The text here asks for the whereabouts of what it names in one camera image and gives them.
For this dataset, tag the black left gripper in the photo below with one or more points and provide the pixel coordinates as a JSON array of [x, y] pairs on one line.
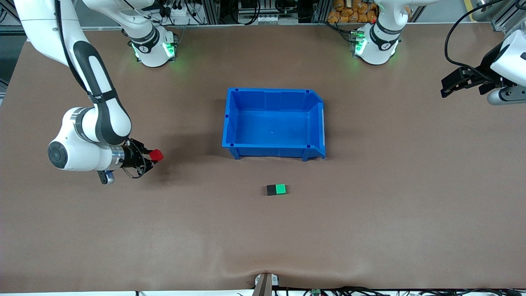
[[484, 72]]

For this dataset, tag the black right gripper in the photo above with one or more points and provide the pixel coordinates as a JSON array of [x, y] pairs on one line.
[[132, 156]]

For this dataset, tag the small red cube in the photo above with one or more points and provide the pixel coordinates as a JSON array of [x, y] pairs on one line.
[[156, 155]]

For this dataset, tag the small green cube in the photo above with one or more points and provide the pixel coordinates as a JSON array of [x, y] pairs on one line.
[[280, 189]]

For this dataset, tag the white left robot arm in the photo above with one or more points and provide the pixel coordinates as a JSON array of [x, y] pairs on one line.
[[378, 45]]

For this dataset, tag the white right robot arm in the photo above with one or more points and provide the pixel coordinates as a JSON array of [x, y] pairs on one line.
[[82, 156]]

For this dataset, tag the small black cube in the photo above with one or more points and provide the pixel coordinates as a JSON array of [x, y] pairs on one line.
[[271, 190]]

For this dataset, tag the brown table mat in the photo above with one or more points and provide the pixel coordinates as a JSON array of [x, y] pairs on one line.
[[123, 230]]

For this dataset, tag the blue plastic storage bin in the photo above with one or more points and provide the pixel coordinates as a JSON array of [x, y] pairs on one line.
[[271, 131]]

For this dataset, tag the bag of orange items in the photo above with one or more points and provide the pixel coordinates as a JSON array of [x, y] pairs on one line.
[[349, 12]]

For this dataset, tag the white power strip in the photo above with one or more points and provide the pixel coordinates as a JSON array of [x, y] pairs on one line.
[[181, 14]]

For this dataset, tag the metal table edge clamp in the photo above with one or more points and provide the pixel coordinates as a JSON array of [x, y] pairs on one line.
[[263, 287]]

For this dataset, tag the black control unit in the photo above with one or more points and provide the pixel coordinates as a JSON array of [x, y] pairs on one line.
[[267, 8]]

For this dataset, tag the aluminium frame profile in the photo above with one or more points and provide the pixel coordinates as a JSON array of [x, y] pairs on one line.
[[507, 18], [209, 12], [320, 10]]

